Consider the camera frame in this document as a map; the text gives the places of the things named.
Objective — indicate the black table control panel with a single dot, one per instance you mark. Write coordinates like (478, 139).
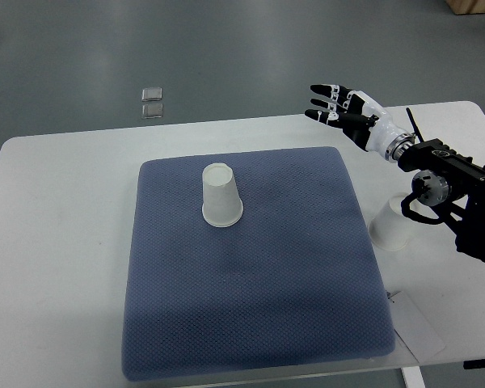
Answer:
(474, 364)

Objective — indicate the wooden box corner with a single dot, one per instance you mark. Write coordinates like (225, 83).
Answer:
(466, 7)

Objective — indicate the white table leg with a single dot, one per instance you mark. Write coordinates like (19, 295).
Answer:
(412, 377)

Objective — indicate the upper metal floor plate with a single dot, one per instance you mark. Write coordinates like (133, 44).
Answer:
(153, 93)

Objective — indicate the white paper cup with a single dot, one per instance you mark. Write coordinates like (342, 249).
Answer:
(390, 230)
(222, 206)

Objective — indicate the blue textured cushion mat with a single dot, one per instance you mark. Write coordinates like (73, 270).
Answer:
(294, 281)

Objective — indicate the white paper tag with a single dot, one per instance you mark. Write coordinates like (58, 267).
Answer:
(414, 329)

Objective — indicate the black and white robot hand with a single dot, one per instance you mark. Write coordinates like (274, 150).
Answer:
(362, 119)

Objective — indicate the white paper cup on mat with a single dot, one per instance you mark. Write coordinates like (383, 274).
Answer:
(222, 206)

